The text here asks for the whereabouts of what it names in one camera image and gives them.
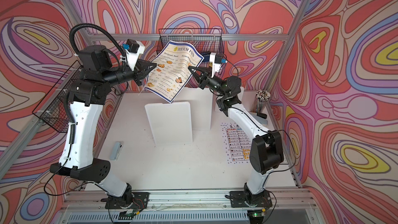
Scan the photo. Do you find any small grey-blue eraser block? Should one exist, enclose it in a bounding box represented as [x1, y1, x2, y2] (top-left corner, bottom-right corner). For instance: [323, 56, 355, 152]
[109, 142, 123, 161]

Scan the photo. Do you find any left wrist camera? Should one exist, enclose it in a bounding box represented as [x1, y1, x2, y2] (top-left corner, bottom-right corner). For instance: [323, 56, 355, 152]
[122, 39, 145, 71]

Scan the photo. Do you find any white board middle panel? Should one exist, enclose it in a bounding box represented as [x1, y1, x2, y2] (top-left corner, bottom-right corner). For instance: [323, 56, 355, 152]
[174, 87, 213, 131]

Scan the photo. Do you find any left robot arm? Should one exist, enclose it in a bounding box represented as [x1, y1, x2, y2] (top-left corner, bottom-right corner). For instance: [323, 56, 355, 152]
[50, 23, 157, 205]

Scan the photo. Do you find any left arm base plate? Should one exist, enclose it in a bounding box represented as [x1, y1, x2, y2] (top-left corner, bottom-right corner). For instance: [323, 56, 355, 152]
[101, 192, 150, 210]

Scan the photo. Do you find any black wire basket back wall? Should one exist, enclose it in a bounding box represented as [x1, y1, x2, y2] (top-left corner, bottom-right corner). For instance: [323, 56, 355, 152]
[157, 27, 224, 63]

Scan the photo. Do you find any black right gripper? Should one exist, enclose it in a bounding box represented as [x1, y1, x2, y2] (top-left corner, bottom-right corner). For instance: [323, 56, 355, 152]
[188, 66, 227, 97]

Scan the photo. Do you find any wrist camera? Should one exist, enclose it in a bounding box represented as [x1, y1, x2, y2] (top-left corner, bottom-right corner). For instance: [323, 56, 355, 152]
[122, 39, 145, 71]
[209, 52, 227, 77]

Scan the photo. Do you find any clear pencil holder cup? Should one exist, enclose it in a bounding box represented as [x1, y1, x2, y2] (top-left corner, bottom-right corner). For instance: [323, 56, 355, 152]
[255, 90, 271, 113]

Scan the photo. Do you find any Dim Sum Inn menu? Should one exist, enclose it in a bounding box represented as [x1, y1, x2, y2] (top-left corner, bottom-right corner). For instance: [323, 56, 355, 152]
[144, 41, 204, 103]

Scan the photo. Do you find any black wire basket left wall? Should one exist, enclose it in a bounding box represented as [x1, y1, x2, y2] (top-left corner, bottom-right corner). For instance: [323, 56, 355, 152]
[32, 61, 81, 133]

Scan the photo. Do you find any white board panel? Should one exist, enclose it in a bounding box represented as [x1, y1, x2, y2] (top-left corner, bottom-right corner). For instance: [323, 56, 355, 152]
[212, 87, 257, 113]
[174, 87, 213, 131]
[145, 102, 193, 146]

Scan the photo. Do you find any hand-drawn colourful menu sheet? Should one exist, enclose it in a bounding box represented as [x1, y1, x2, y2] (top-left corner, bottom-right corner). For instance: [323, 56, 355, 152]
[221, 122, 252, 164]

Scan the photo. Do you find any black wire basket wall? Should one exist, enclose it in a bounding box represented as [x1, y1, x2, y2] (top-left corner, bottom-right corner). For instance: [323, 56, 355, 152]
[32, 61, 81, 133]
[157, 27, 224, 63]

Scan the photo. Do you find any white board right panel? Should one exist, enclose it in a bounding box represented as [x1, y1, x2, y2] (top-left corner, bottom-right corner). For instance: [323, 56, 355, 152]
[212, 87, 257, 113]

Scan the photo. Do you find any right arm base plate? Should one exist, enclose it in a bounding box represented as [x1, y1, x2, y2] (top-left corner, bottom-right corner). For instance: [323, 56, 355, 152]
[224, 190, 273, 209]

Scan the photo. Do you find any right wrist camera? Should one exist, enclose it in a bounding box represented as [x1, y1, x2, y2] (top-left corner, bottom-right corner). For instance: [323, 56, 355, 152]
[209, 52, 227, 77]

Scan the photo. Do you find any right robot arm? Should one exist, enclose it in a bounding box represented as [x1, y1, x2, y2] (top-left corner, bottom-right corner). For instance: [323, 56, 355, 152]
[188, 66, 284, 206]

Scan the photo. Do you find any white board front panel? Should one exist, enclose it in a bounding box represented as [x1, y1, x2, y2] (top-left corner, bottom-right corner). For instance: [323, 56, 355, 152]
[145, 102, 193, 146]

